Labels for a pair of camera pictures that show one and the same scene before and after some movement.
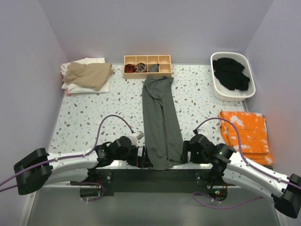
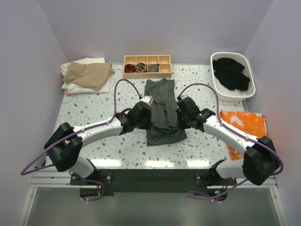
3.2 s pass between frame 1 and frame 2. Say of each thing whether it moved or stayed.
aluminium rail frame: stayed
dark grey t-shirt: moved
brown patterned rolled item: stayed
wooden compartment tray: stayed
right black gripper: moved
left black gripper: moved
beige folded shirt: stayed
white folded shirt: stayed
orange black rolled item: stayed
